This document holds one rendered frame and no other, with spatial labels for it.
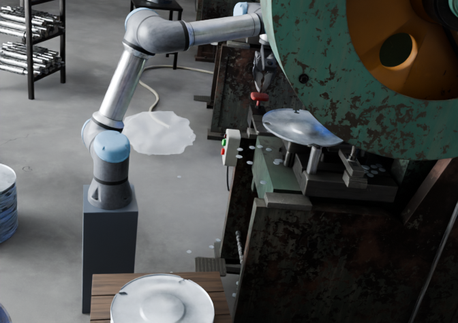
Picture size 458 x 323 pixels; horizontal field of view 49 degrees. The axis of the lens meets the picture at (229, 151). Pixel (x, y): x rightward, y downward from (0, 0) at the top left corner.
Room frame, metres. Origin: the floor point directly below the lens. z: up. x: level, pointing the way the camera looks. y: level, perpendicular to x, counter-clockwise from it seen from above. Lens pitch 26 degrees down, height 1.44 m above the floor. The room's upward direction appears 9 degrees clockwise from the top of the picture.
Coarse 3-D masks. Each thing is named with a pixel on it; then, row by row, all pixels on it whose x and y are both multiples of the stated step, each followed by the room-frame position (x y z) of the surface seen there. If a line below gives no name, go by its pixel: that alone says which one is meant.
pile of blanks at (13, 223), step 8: (8, 192) 1.74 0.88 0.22; (16, 192) 1.82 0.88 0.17; (0, 200) 1.69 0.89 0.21; (8, 200) 1.73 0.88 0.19; (16, 200) 1.81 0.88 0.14; (0, 208) 1.69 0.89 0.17; (8, 208) 1.74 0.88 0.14; (16, 208) 1.80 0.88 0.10; (0, 216) 1.69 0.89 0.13; (8, 216) 1.72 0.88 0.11; (16, 216) 1.79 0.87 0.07; (0, 224) 1.68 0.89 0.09; (8, 224) 1.72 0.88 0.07; (16, 224) 1.79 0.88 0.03; (0, 232) 1.68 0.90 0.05; (8, 232) 1.72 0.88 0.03; (0, 240) 1.68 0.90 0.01
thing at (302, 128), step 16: (272, 112) 1.67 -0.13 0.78; (288, 112) 1.70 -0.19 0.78; (304, 112) 1.72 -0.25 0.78; (272, 128) 1.53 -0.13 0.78; (288, 128) 1.55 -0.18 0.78; (304, 128) 1.56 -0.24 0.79; (320, 128) 1.59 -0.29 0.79; (304, 144) 1.45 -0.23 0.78; (320, 144) 1.45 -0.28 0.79; (336, 144) 1.48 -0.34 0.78
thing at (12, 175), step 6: (0, 168) 1.88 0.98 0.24; (6, 168) 1.88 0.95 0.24; (0, 174) 1.83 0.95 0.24; (6, 174) 1.83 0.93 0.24; (12, 174) 1.84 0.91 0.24; (0, 180) 1.79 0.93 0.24; (6, 180) 1.79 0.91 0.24; (12, 180) 1.80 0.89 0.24; (0, 186) 1.74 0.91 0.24; (6, 186) 1.75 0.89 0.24; (0, 192) 1.69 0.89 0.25
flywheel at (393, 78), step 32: (352, 0) 1.19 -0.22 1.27; (384, 0) 1.20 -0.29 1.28; (416, 0) 1.18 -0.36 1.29; (448, 0) 1.09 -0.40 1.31; (352, 32) 1.19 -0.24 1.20; (384, 32) 1.20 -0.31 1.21; (416, 32) 1.21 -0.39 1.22; (416, 64) 1.22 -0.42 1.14; (448, 64) 1.23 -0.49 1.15; (416, 96) 1.22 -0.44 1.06; (448, 96) 1.23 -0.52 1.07
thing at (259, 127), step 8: (256, 120) 1.59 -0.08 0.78; (256, 128) 1.52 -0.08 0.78; (264, 128) 1.53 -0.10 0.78; (288, 144) 1.54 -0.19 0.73; (296, 144) 1.54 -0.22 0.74; (280, 152) 1.61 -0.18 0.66; (288, 152) 1.54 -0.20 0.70; (296, 152) 1.54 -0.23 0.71; (304, 152) 1.54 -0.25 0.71; (288, 160) 1.53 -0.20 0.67
